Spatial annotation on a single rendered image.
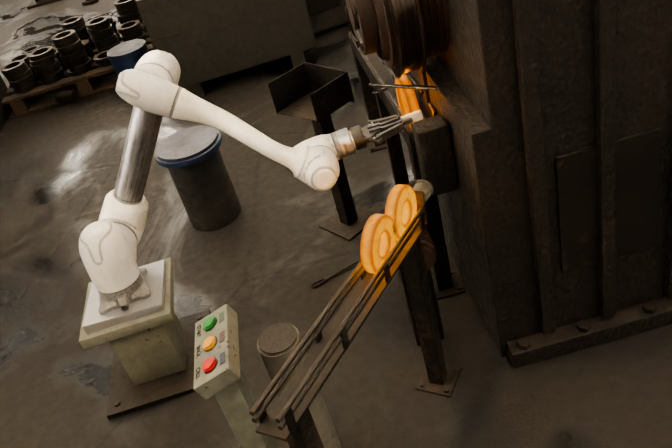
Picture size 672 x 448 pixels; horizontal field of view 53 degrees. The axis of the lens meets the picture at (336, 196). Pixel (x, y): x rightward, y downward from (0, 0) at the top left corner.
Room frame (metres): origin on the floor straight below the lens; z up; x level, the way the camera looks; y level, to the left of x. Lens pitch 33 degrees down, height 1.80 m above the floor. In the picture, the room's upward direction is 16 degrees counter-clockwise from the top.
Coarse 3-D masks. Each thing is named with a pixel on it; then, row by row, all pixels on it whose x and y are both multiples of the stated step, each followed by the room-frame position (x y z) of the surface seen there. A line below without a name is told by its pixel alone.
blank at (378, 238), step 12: (372, 216) 1.39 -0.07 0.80; (384, 216) 1.39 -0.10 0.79; (372, 228) 1.34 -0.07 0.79; (384, 228) 1.37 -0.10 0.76; (372, 240) 1.32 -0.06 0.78; (384, 240) 1.39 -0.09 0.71; (360, 252) 1.32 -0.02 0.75; (372, 252) 1.31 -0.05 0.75; (384, 252) 1.37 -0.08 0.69; (372, 264) 1.30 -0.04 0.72
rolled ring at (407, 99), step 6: (396, 78) 2.04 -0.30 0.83; (402, 78) 2.01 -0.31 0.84; (408, 78) 2.00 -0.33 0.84; (402, 84) 1.98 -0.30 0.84; (408, 84) 1.98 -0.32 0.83; (396, 90) 2.09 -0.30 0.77; (402, 90) 1.98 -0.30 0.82; (408, 90) 1.96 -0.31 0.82; (402, 96) 2.07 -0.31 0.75; (408, 96) 1.94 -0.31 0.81; (414, 96) 1.94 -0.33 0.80; (402, 102) 2.07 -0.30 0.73; (408, 102) 1.93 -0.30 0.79; (414, 102) 1.93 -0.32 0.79; (402, 108) 2.06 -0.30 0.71; (408, 108) 1.94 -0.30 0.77; (414, 108) 1.93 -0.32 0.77
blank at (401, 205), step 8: (400, 184) 1.53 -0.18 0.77; (392, 192) 1.49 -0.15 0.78; (400, 192) 1.48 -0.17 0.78; (408, 192) 1.51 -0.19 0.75; (392, 200) 1.46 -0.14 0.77; (400, 200) 1.47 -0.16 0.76; (408, 200) 1.50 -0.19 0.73; (416, 200) 1.54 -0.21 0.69; (392, 208) 1.45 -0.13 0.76; (400, 208) 1.46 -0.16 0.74; (408, 208) 1.51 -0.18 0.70; (416, 208) 1.53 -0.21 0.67; (392, 216) 1.43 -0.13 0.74; (400, 216) 1.45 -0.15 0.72; (408, 216) 1.50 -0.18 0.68; (400, 224) 1.44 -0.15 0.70; (408, 224) 1.48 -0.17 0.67; (400, 232) 1.44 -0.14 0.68
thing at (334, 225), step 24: (288, 72) 2.62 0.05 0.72; (312, 72) 2.64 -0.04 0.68; (336, 72) 2.51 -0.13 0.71; (288, 96) 2.60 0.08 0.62; (312, 96) 2.35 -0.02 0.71; (336, 96) 2.41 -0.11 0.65; (312, 120) 2.37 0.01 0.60; (336, 192) 2.47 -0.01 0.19; (336, 216) 2.55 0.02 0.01; (360, 216) 2.50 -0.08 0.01
